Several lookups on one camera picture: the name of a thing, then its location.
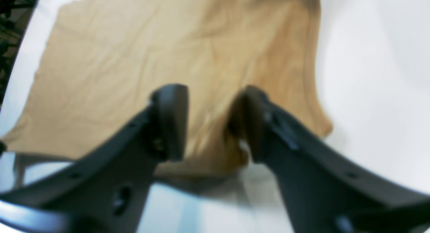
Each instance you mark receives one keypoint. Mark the brown t-shirt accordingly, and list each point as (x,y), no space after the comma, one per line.
(104,58)

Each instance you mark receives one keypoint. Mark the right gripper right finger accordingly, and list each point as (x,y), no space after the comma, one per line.
(323,191)

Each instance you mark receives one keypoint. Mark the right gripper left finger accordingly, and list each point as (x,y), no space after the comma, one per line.
(105,191)

